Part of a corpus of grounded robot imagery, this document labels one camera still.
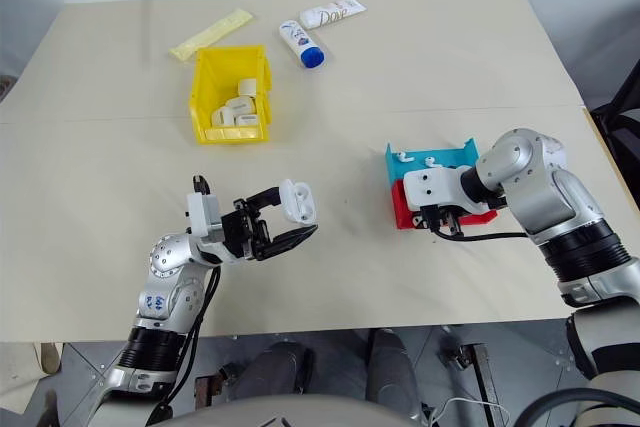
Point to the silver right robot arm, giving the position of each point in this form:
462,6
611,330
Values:
550,197

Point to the metal floor bar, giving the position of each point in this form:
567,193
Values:
482,382

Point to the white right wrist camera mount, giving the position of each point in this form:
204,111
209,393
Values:
435,188

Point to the white bottle with blue cap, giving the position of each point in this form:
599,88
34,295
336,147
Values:
300,43

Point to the white earbud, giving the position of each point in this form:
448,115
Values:
431,163
403,156

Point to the red plastic tray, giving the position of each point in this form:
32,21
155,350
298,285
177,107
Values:
402,207

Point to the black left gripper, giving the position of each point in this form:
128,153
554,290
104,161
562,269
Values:
242,237

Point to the wooden table leg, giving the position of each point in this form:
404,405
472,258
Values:
47,357

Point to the white earbud case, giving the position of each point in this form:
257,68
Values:
220,117
247,120
240,106
298,202
247,87

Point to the long pale yellow packet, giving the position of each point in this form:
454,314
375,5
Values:
210,34

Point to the yellow plastic bin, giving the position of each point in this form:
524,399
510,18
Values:
230,97

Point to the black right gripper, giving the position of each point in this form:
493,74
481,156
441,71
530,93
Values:
434,217

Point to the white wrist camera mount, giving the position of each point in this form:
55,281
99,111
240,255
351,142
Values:
435,188
202,214

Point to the white Dove tube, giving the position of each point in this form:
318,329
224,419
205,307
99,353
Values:
330,13

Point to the blue plastic tray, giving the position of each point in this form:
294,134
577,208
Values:
450,154

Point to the closed white earbud case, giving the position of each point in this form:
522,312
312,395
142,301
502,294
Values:
247,87
240,106
247,120
220,117

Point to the pale robot torso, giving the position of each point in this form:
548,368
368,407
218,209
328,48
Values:
300,412

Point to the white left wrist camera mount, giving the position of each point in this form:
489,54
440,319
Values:
202,214

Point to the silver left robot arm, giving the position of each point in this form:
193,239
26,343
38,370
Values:
167,272

